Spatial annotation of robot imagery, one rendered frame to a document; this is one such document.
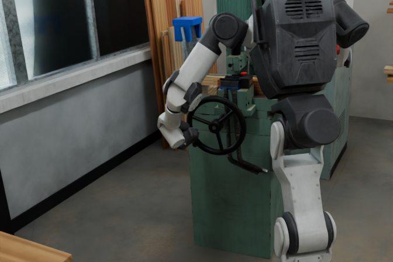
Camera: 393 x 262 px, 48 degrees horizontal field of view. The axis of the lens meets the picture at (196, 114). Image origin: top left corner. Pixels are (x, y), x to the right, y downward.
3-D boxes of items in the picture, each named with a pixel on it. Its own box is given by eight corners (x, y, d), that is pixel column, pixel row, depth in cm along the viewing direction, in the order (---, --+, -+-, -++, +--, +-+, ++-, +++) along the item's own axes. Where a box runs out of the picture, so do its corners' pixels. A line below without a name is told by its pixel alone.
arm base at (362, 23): (365, 41, 162) (373, 19, 152) (335, 55, 160) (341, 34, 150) (340, 16, 170) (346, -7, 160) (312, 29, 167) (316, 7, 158)
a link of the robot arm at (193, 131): (183, 156, 199) (173, 153, 188) (171, 140, 202) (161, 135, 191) (204, 138, 197) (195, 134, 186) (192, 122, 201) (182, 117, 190)
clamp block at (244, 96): (217, 107, 210) (216, 89, 207) (225, 99, 222) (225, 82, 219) (247, 110, 205) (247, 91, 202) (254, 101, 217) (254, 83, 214)
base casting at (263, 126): (186, 128, 231) (185, 111, 228) (220, 97, 281) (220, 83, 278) (272, 137, 215) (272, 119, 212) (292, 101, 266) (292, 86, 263)
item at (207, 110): (189, 112, 227) (189, 105, 226) (203, 100, 246) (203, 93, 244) (266, 119, 213) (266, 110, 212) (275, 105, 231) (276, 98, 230)
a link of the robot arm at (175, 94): (178, 134, 170) (183, 107, 153) (157, 118, 172) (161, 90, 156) (195, 116, 175) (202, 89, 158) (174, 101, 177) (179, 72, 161)
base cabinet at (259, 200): (192, 245, 254) (185, 128, 231) (223, 196, 305) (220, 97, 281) (270, 259, 238) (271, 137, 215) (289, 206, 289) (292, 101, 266)
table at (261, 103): (173, 110, 219) (172, 99, 217) (195, 93, 246) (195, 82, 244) (297, 120, 198) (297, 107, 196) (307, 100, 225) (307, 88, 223)
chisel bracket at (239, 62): (226, 73, 225) (226, 57, 223) (234, 67, 238) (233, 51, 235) (240, 73, 223) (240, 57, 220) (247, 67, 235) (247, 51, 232)
